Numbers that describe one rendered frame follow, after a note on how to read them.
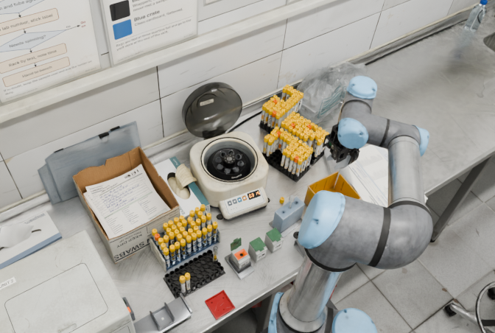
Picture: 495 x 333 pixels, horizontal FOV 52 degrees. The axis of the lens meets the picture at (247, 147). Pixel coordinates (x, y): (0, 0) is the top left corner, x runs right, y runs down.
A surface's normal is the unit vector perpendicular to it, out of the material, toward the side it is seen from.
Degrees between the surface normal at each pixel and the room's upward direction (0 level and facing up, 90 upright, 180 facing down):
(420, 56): 0
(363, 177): 1
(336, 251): 85
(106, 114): 90
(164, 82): 90
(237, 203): 25
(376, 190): 0
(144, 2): 95
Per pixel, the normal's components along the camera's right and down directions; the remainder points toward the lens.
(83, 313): 0.07, -0.64
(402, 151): -0.24, -0.84
